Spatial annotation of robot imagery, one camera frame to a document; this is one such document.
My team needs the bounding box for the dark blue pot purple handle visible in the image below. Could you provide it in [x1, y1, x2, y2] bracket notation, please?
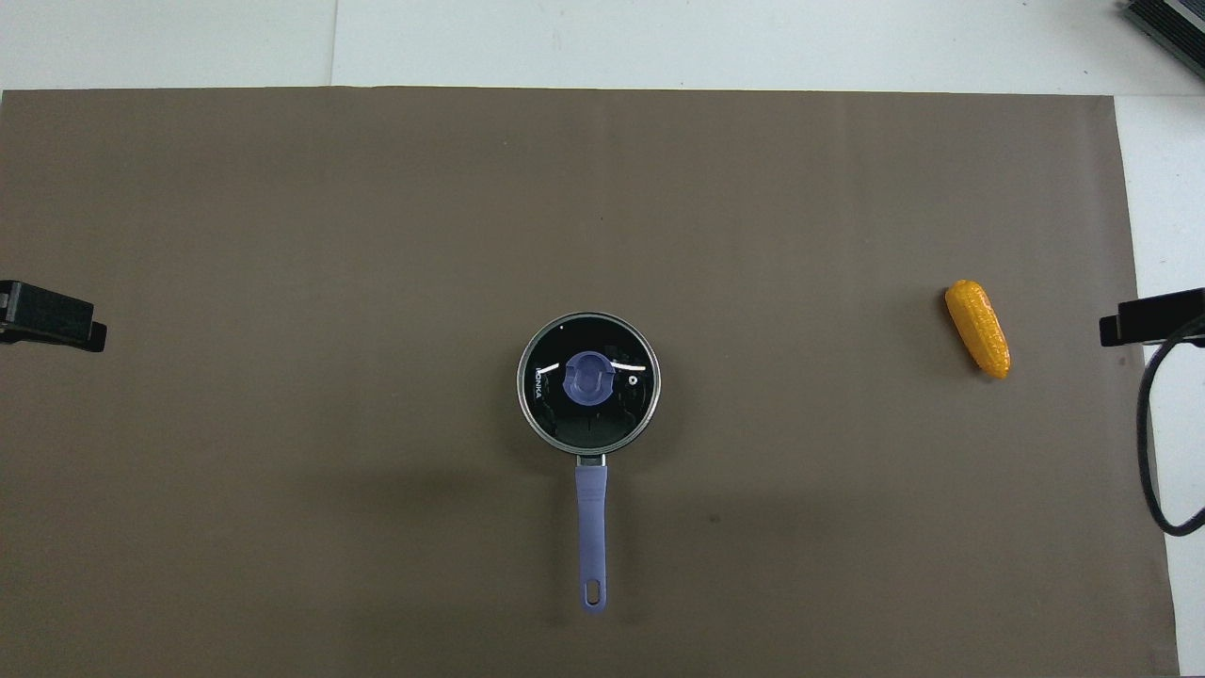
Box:
[516, 312, 662, 617]

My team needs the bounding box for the yellow toy corn cob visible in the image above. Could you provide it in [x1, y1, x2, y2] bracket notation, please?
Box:
[945, 280, 1012, 381]

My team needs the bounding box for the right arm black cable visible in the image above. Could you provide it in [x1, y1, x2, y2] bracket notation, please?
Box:
[1135, 315, 1205, 539]

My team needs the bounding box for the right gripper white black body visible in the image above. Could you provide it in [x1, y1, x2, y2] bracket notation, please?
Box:
[1099, 288, 1205, 348]

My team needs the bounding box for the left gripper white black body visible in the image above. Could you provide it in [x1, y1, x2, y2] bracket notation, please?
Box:
[0, 281, 108, 354]

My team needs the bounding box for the brown table mat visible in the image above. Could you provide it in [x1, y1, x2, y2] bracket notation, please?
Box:
[0, 87, 1181, 678]

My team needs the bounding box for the dark ribbed device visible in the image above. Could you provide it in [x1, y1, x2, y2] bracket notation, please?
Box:
[1120, 0, 1205, 57]

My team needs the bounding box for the glass lid purple knob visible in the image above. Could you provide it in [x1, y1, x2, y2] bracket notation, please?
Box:
[518, 313, 661, 457]

